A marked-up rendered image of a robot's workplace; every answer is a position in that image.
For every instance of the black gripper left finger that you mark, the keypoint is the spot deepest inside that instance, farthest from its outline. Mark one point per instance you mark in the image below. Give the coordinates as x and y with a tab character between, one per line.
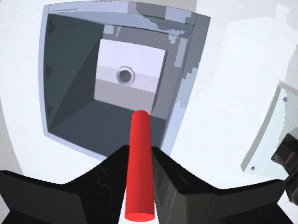
93	198

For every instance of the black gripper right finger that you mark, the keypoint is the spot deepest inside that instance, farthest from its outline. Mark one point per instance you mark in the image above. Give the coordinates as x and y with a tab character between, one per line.
183	198

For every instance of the red peg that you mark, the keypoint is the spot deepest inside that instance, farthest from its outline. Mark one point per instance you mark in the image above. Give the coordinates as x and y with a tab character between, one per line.
139	204

